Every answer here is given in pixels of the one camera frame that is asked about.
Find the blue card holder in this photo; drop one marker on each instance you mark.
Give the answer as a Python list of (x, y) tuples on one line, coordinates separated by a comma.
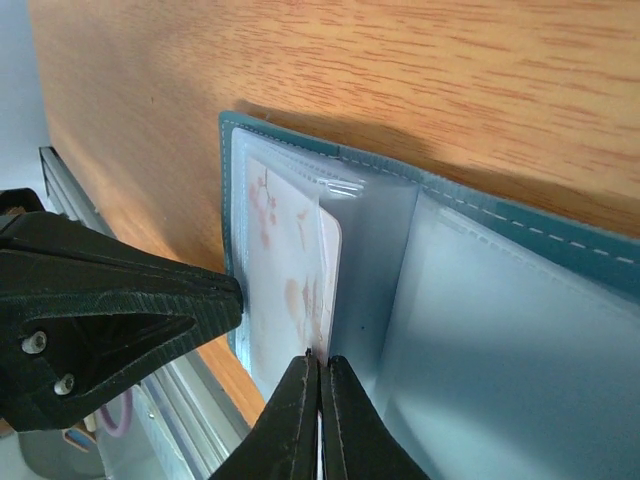
[(495, 341)]

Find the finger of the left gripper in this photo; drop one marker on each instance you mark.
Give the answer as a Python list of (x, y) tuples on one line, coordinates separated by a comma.
[(58, 237), (103, 344)]

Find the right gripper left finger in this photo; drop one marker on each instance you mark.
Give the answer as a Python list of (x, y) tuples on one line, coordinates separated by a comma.
[(283, 443)]

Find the front aluminium rail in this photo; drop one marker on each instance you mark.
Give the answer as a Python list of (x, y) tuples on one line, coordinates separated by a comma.
[(184, 425)]

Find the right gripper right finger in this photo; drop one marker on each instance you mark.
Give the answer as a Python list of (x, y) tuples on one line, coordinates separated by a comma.
[(355, 442)]

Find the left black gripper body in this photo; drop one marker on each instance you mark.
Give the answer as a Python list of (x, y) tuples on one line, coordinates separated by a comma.
[(27, 290)]

